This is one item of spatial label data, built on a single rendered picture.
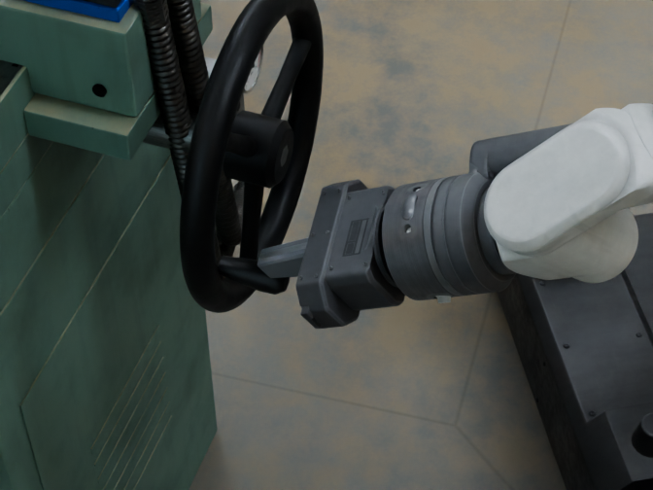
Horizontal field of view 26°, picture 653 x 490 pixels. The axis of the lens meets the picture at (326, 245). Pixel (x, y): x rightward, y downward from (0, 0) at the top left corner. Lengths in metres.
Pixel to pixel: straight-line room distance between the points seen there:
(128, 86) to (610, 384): 0.92
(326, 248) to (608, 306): 0.92
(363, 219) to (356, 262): 0.04
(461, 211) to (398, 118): 1.45
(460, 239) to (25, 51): 0.40
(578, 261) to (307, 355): 1.14
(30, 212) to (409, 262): 0.38
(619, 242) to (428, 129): 1.42
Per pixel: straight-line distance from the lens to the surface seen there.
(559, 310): 1.92
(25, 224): 1.25
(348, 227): 1.07
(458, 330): 2.13
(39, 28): 1.15
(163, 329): 1.66
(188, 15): 1.18
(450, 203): 1.00
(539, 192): 0.95
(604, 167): 0.93
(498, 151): 1.02
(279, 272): 1.13
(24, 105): 1.20
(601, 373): 1.87
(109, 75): 1.15
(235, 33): 1.11
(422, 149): 2.39
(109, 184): 1.40
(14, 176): 1.21
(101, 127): 1.17
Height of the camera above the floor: 1.66
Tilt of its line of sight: 48 degrees down
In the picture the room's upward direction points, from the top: straight up
